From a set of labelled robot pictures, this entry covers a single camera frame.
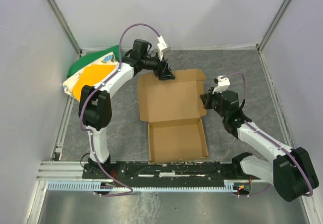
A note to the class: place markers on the metal front shelf sheet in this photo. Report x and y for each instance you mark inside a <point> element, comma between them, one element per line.
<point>85,207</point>

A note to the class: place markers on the light blue cable duct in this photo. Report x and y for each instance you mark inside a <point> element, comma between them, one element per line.
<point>93,185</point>

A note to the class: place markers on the right aluminium corner post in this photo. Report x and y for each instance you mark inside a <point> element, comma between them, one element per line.
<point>273,25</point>

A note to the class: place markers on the aluminium front rail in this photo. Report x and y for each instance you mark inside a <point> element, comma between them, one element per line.
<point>73,170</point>

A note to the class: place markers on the aluminium corner post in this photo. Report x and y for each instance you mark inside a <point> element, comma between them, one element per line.
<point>273,25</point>
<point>64,25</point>

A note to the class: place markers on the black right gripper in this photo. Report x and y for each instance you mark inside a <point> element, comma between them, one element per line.
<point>208,100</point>

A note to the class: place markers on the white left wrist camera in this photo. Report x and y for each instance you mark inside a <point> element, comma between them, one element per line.
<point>162,47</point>

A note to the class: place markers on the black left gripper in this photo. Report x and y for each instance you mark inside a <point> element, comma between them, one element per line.
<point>161,67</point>

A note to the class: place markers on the green cloth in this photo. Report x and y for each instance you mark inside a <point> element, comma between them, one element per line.
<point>89,58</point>

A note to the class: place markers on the white patterned cloth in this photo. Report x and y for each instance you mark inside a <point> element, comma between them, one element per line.
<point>68,84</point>

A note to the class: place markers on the left aluminium corner post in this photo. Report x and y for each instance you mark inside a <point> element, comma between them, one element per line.
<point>64,25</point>

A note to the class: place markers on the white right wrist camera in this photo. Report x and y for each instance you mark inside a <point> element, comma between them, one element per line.
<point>222,84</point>

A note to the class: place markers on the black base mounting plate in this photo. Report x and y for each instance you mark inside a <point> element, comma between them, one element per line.
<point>179,174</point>

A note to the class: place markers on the brown cardboard box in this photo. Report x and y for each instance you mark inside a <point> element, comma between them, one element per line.
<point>173,110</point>

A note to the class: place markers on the yellow cloth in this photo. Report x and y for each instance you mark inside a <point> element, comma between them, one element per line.
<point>90,76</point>

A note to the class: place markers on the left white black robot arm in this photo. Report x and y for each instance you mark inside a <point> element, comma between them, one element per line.
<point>95,107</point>

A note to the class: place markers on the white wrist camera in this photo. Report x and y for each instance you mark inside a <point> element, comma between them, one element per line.
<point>222,84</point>
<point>162,47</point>

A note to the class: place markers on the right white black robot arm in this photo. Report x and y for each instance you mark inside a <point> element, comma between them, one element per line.
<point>289,170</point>

